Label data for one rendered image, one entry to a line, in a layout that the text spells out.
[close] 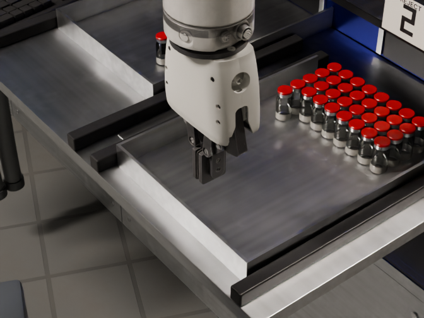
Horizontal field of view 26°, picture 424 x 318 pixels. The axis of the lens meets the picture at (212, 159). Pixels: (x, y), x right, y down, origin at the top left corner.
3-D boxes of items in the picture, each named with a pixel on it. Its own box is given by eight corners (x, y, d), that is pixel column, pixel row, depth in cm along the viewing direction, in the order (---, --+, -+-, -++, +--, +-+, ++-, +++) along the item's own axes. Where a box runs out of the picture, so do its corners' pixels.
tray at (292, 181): (315, 75, 133) (316, 54, 131) (452, 165, 117) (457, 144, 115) (117, 166, 117) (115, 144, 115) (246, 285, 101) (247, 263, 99)
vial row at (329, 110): (296, 104, 127) (298, 76, 125) (390, 170, 116) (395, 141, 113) (284, 110, 126) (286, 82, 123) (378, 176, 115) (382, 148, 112)
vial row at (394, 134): (308, 98, 128) (310, 70, 126) (402, 163, 117) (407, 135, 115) (296, 104, 127) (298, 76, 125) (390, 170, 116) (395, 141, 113)
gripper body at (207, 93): (275, 34, 84) (270, 132, 91) (207, -10, 90) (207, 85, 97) (210, 62, 80) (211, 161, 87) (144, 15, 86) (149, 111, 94)
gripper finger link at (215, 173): (241, 134, 91) (240, 185, 95) (222, 119, 93) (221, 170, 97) (216, 147, 90) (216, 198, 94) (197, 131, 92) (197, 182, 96)
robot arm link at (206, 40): (276, 10, 83) (275, 39, 85) (216, -27, 88) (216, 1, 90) (203, 41, 79) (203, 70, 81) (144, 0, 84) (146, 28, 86)
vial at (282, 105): (284, 110, 126) (286, 82, 123) (294, 117, 125) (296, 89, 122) (272, 116, 125) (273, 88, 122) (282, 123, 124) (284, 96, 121)
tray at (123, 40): (228, -35, 160) (228, -53, 157) (331, 27, 144) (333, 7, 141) (57, 28, 143) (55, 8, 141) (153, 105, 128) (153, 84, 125)
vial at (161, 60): (165, 56, 137) (164, 31, 134) (174, 62, 136) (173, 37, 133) (153, 60, 136) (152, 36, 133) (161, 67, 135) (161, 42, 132)
